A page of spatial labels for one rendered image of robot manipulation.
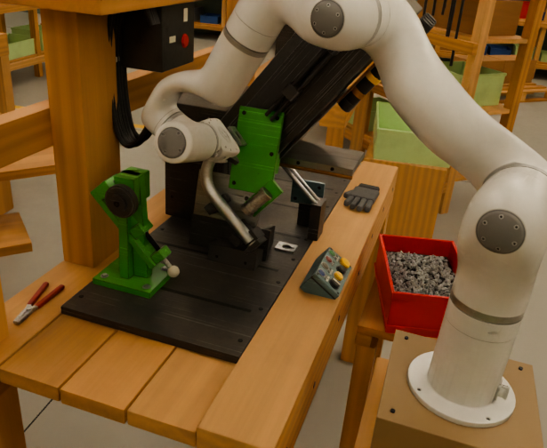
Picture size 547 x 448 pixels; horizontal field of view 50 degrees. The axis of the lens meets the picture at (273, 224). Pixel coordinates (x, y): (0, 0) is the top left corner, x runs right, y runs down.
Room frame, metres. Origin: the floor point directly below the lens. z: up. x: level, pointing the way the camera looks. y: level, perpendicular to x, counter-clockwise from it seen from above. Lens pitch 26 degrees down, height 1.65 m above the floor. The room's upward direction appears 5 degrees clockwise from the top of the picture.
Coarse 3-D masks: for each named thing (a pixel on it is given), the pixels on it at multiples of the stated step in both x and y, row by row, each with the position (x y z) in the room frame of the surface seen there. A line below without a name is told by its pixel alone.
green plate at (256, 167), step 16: (240, 112) 1.42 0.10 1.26; (256, 112) 1.41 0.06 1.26; (272, 112) 1.40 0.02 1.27; (240, 128) 1.41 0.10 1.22; (256, 128) 1.40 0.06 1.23; (272, 128) 1.39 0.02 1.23; (256, 144) 1.39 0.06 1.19; (272, 144) 1.38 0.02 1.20; (240, 160) 1.39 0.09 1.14; (256, 160) 1.38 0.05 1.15; (272, 160) 1.37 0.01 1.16; (240, 176) 1.38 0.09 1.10; (256, 176) 1.37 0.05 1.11; (272, 176) 1.36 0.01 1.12
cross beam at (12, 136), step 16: (208, 48) 2.17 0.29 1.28; (192, 64) 1.96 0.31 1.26; (128, 80) 1.59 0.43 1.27; (144, 80) 1.67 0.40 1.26; (160, 80) 1.75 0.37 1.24; (144, 96) 1.66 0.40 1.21; (16, 112) 1.21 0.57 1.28; (32, 112) 1.22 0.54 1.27; (48, 112) 1.26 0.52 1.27; (0, 128) 1.12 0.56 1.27; (16, 128) 1.16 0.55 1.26; (32, 128) 1.21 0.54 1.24; (48, 128) 1.26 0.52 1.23; (0, 144) 1.12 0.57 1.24; (16, 144) 1.16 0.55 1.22; (32, 144) 1.20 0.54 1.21; (48, 144) 1.25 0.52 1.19; (0, 160) 1.11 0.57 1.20; (16, 160) 1.15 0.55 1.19
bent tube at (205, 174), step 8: (232, 128) 1.39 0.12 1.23; (232, 136) 1.37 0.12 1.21; (240, 136) 1.40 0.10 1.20; (240, 144) 1.36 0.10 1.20; (208, 160) 1.37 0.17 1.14; (208, 168) 1.37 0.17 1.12; (200, 176) 1.37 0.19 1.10; (208, 176) 1.36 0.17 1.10; (208, 184) 1.36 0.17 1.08; (208, 192) 1.35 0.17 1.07; (216, 192) 1.35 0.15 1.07; (216, 200) 1.34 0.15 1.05; (224, 200) 1.35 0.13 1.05; (216, 208) 1.34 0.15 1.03; (224, 208) 1.33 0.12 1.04; (224, 216) 1.32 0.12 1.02; (232, 216) 1.32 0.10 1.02; (232, 224) 1.31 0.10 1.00; (240, 224) 1.31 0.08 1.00; (240, 232) 1.30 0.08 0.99; (248, 240) 1.29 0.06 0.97
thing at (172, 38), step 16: (128, 16) 1.39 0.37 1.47; (144, 16) 1.38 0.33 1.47; (160, 16) 1.37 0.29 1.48; (176, 16) 1.44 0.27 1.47; (192, 16) 1.52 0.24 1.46; (128, 32) 1.39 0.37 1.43; (144, 32) 1.38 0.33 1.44; (160, 32) 1.37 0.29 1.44; (176, 32) 1.44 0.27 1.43; (192, 32) 1.52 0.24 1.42; (128, 48) 1.39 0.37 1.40; (144, 48) 1.38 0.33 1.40; (160, 48) 1.37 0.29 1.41; (176, 48) 1.44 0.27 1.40; (192, 48) 1.52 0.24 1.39; (128, 64) 1.39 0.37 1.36; (144, 64) 1.38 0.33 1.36; (160, 64) 1.37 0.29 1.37; (176, 64) 1.44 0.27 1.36
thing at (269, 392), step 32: (384, 192) 1.85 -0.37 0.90; (352, 224) 1.58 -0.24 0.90; (352, 256) 1.38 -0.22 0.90; (288, 288) 1.19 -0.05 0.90; (352, 288) 1.35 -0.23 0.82; (288, 320) 1.06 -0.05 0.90; (320, 320) 1.07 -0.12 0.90; (256, 352) 0.94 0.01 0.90; (288, 352) 0.95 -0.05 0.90; (320, 352) 1.00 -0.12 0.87; (224, 384) 0.84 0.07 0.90; (256, 384) 0.85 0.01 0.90; (288, 384) 0.86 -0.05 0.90; (224, 416) 0.76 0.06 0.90; (256, 416) 0.77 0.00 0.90; (288, 416) 0.78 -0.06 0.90
